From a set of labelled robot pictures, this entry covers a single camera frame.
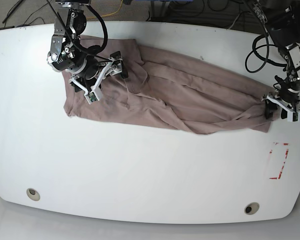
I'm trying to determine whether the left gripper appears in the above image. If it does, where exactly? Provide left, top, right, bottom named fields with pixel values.
left=262, top=93, right=300, bottom=122

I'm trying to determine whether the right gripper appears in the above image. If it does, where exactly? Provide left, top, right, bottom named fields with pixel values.
left=67, top=51, right=129, bottom=97

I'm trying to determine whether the mauve t-shirt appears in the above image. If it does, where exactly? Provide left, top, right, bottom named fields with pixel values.
left=62, top=39, right=271, bottom=135

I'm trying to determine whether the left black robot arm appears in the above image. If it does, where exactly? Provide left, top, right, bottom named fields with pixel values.
left=243, top=0, right=300, bottom=122

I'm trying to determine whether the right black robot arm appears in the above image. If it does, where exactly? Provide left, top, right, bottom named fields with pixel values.
left=47, top=0, right=128, bottom=103

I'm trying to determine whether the red tape rectangle marking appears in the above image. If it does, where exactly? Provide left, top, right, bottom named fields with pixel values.
left=267, top=142, right=290, bottom=180

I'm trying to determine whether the right table grommet hole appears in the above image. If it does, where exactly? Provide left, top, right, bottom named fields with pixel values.
left=244, top=202, right=260, bottom=215

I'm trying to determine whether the table grommet hole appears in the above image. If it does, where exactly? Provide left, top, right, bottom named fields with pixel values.
left=244, top=202, right=260, bottom=215
left=26, top=188, right=41, bottom=202

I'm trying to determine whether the left table grommet hole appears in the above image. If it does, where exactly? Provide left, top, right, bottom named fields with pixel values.
left=26, top=188, right=41, bottom=202

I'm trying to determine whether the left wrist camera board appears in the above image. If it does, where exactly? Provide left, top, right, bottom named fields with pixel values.
left=287, top=111, right=300, bottom=122

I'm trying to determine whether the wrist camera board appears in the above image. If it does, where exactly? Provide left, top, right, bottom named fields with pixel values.
left=287, top=111, right=300, bottom=122
left=84, top=92, right=99, bottom=105

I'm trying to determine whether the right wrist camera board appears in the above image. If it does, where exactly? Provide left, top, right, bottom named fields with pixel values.
left=84, top=92, right=99, bottom=105

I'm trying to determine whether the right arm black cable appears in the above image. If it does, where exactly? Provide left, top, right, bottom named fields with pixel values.
left=84, top=4, right=109, bottom=57

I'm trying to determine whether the yellow cable on floor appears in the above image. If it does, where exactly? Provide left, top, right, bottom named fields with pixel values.
left=87, top=0, right=123, bottom=20

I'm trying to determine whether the black floor cable left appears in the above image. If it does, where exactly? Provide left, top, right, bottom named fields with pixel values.
left=2, top=0, right=52, bottom=26

